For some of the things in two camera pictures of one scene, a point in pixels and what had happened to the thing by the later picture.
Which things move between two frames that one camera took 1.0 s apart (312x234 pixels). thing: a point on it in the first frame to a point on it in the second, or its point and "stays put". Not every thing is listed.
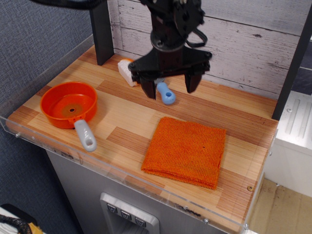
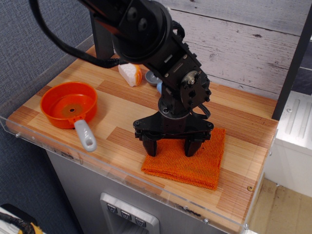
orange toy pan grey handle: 68,104 stays put
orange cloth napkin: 185,150 stays put
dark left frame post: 101,19 stays put
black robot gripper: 158,65 to 173,120
